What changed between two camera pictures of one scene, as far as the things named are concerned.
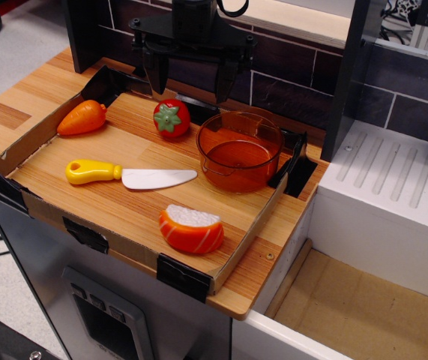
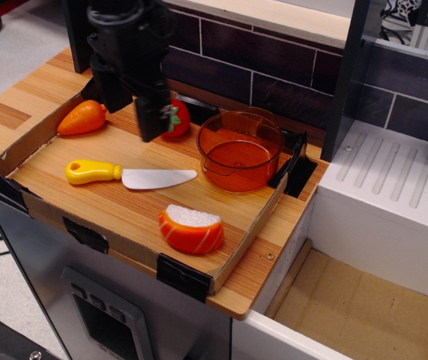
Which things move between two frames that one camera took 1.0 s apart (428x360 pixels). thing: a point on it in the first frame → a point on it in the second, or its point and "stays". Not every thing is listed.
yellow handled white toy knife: x=79 y=171 stays
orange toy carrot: x=86 y=117 stays
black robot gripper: x=194 y=28 → x=128 y=42
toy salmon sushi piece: x=190 y=230 stays
